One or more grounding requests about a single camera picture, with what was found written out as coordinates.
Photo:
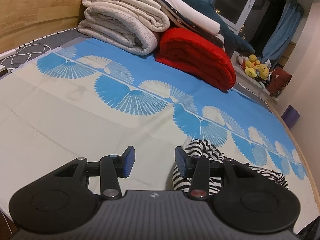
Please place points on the grey mattress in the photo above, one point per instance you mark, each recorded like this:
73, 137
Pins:
60, 38

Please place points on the dark red bag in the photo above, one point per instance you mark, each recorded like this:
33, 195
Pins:
278, 80

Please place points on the red folded blanket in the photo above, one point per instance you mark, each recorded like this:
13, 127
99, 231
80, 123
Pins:
197, 55

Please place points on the purple box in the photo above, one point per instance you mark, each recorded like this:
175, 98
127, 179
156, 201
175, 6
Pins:
291, 116

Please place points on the yellow plush toys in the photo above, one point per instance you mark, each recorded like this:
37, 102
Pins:
257, 67

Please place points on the blue cream patterned bed sheet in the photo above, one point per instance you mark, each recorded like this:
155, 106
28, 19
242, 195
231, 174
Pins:
75, 100

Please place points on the white black striped sock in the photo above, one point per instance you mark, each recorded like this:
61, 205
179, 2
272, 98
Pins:
272, 175
200, 150

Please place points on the cream folded blanket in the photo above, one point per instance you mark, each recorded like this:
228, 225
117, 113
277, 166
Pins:
120, 17

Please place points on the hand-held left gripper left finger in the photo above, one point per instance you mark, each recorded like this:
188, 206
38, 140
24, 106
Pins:
128, 162

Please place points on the blue shark plush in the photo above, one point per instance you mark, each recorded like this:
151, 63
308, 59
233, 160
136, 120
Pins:
200, 2

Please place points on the white power strip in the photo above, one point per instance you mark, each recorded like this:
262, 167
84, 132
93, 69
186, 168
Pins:
7, 53

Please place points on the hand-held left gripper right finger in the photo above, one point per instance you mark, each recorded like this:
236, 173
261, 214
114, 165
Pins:
180, 162

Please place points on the window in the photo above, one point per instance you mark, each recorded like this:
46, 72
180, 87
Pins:
260, 10

